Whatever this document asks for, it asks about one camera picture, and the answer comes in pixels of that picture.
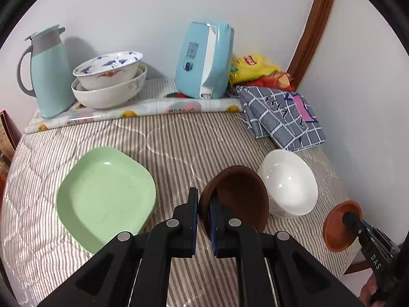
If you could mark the blue patterned white bowl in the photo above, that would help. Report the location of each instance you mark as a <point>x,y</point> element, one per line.
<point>108,69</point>

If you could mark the large white bowl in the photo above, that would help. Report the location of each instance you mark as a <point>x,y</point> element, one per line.
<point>112,96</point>

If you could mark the green square plate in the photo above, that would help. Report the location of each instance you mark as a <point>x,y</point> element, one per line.
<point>104,194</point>

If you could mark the grey checked cloth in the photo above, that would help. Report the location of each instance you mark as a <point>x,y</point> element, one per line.
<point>285,117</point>

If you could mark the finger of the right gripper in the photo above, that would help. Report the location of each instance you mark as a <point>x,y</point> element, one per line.
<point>353,223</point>

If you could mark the yellow chips bag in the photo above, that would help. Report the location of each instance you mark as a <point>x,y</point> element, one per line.
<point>250,68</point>

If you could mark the person's right hand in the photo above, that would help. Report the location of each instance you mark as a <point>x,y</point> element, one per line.
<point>368,290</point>

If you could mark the brown small bowl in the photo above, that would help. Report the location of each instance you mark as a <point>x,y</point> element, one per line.
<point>335,234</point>
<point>243,191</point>

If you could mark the brown wooden door frame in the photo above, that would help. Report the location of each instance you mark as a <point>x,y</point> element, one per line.
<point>308,44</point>

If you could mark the red snack bag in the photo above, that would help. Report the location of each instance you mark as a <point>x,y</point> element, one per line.
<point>278,80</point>

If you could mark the light blue electric kettle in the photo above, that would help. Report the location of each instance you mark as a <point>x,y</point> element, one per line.
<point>204,61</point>

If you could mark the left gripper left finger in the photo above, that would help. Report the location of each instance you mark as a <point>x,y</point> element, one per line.
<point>133,270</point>

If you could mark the patterned brown box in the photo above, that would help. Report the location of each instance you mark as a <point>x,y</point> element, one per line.
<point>9,136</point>

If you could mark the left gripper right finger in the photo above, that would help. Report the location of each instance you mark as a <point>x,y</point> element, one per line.
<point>272,269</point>

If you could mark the striped quilted table cover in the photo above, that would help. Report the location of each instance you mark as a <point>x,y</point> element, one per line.
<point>180,151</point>

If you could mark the white ceramic bowl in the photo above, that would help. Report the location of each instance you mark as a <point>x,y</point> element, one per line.
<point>290,183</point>

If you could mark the light blue thermos jug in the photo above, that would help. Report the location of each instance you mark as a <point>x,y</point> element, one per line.
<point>50,72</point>

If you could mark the fruit print rolled mat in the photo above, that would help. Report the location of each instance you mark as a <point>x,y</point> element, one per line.
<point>79,114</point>

